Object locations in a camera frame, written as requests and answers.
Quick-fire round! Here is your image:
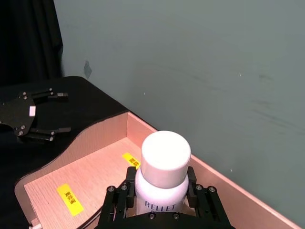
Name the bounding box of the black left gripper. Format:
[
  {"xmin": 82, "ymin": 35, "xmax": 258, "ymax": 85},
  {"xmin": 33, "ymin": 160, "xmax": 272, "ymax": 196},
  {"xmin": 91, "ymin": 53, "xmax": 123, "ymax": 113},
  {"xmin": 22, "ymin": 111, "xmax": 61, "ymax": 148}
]
[{"xmin": 0, "ymin": 88, "xmax": 72, "ymax": 144}]

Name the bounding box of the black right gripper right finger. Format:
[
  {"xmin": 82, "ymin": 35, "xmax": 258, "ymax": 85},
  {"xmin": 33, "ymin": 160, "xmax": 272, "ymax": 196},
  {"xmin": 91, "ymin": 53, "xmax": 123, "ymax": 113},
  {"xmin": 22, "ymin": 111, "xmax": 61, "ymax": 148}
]
[{"xmin": 185, "ymin": 166, "xmax": 229, "ymax": 221}]

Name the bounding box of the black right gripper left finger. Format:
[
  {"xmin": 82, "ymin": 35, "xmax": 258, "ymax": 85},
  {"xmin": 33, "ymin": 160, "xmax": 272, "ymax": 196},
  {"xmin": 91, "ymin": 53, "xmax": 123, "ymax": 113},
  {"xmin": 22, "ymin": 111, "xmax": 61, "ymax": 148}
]
[{"xmin": 101, "ymin": 166, "xmax": 139, "ymax": 219}]

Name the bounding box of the white bottle with white cap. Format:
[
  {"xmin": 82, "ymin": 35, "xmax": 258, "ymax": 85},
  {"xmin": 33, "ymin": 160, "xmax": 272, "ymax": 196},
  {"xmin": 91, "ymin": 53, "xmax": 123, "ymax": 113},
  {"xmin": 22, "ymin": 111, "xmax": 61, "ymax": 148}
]
[{"xmin": 134, "ymin": 130, "xmax": 193, "ymax": 217}]

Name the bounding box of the black table cloth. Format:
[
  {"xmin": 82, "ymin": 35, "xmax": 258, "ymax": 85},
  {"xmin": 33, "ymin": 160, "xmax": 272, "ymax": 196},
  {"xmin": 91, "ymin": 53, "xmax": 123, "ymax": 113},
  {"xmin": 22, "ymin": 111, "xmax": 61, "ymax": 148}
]
[{"xmin": 0, "ymin": 75, "xmax": 131, "ymax": 229}]

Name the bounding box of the shallow wooden tray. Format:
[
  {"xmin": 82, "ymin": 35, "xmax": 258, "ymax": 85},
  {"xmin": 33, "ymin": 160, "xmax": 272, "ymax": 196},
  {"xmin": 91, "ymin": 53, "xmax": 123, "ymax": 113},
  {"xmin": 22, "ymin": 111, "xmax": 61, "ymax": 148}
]
[{"xmin": 14, "ymin": 111, "xmax": 305, "ymax": 229}]

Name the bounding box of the short yellow label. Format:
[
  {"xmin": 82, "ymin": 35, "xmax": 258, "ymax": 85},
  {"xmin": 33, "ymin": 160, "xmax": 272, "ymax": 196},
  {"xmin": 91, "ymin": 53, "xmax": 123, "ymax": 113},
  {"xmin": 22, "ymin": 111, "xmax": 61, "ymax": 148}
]
[{"xmin": 122, "ymin": 152, "xmax": 142, "ymax": 171}]

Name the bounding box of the long yellow label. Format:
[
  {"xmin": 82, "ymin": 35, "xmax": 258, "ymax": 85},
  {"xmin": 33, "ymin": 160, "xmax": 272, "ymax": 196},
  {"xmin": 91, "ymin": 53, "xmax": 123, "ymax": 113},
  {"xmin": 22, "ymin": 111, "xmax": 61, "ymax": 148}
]
[{"xmin": 56, "ymin": 183, "xmax": 84, "ymax": 216}]

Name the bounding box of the black curtain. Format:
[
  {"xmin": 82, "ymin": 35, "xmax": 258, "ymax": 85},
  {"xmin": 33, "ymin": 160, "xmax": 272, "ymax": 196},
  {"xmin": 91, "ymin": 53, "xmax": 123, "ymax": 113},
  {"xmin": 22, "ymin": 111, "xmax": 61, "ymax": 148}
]
[{"xmin": 0, "ymin": 0, "xmax": 64, "ymax": 87}]

